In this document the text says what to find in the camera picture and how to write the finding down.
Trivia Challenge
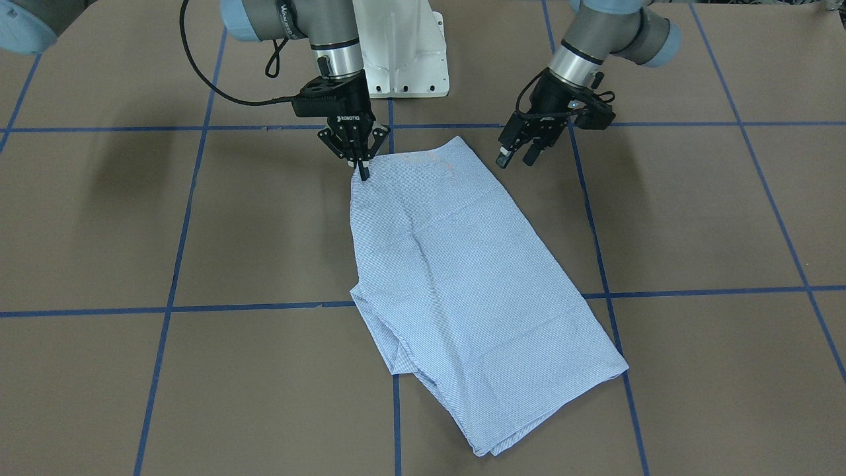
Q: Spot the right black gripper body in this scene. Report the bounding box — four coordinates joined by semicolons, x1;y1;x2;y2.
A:
293;70;375;149

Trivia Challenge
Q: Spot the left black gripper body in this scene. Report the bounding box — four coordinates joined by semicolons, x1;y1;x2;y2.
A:
508;67;595;146

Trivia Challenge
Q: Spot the blue striped button shirt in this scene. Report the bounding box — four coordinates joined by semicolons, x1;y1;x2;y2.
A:
350;138;629;457

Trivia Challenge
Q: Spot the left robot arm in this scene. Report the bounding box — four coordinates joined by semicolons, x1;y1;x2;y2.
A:
496;1;681;169

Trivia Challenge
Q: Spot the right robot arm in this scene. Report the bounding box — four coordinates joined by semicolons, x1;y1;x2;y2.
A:
1;1;390;180

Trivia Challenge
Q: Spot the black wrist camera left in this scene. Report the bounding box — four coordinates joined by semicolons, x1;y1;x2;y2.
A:
571;91;616;130

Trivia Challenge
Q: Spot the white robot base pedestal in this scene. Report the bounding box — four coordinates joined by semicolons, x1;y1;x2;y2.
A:
353;1;451;99

